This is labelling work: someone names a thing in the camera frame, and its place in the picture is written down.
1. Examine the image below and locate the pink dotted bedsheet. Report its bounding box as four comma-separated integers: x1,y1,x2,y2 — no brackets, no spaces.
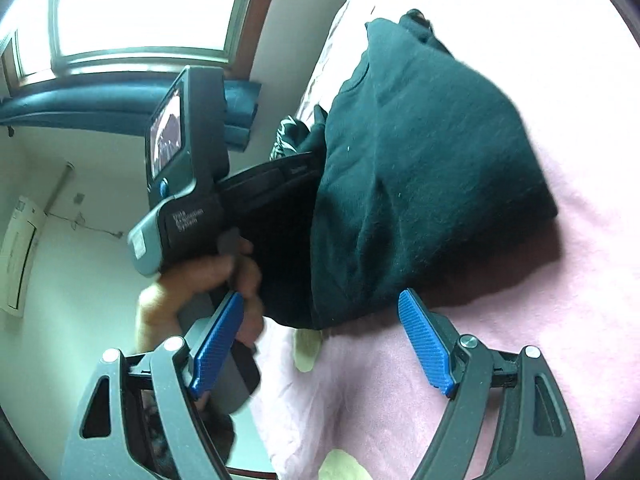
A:
247,0,640,480

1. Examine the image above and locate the white air conditioner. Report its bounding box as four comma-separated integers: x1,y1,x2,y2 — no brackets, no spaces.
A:
0,195,47,317

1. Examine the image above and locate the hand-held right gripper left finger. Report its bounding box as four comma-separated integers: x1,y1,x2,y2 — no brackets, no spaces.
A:
60,291,246,480

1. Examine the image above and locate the blue curtain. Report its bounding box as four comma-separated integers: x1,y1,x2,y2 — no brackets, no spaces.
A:
0,79,262,153

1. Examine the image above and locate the black t-shirt white wing print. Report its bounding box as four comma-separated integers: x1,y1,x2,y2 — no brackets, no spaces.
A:
239,9,560,333

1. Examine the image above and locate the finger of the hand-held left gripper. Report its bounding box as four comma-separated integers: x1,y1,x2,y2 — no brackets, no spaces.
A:
220,157,323,201

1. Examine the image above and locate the black wall cable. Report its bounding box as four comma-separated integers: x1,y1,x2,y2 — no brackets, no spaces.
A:
47,210,126,241

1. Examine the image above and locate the white wall pipe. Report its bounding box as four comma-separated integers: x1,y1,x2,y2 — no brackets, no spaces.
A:
42,160,76,218

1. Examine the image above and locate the wooden framed window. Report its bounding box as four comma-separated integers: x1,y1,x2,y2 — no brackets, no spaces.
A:
0,0,288,96

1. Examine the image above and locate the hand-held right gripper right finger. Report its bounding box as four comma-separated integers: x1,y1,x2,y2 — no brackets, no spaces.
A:
397,287,586,480

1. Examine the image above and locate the person's left hand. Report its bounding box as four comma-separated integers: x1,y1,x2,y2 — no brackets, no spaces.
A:
136,240,266,356

